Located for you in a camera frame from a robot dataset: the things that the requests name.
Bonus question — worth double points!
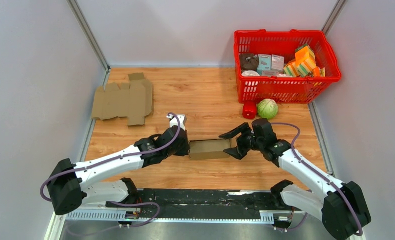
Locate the teal small carton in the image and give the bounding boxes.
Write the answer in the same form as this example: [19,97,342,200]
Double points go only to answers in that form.
[257,54,272,75]

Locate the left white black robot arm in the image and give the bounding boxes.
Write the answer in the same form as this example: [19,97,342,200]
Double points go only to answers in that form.
[41,126,190,216]

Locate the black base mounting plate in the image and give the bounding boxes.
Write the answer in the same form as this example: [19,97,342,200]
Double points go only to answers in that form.
[105,188,304,220]

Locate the orange green striped sponge stack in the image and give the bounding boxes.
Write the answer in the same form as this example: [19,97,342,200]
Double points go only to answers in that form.
[284,44,326,78]

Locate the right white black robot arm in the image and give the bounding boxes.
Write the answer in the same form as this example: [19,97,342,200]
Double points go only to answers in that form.
[219,118,372,240]

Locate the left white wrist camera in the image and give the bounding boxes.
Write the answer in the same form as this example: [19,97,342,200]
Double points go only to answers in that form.
[166,112,187,131]

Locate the white round lid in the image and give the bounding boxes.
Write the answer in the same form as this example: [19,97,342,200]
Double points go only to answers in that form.
[241,70,261,77]

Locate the red plastic shopping basket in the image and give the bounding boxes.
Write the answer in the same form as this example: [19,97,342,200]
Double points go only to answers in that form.
[233,29,342,104]

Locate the cardboard sheet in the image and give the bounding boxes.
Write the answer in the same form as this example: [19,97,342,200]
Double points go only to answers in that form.
[91,72,154,126]

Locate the brown round toy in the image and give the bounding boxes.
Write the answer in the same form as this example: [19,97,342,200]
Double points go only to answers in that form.
[239,53,260,72]

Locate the green toy cabbage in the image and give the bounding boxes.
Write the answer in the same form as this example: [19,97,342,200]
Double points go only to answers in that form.
[257,98,279,120]

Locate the aluminium frame rail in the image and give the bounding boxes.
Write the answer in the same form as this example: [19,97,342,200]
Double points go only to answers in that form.
[43,187,367,240]

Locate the red toy pepper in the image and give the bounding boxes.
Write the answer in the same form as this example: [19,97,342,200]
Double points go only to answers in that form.
[242,101,258,120]

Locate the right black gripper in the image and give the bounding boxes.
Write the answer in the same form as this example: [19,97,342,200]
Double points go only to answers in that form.
[219,123,264,160]

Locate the brown cardboard paper box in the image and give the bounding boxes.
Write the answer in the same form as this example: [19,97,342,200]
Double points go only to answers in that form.
[189,139,232,161]

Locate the grey small carton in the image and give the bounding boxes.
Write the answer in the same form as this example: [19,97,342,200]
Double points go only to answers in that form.
[271,54,285,73]

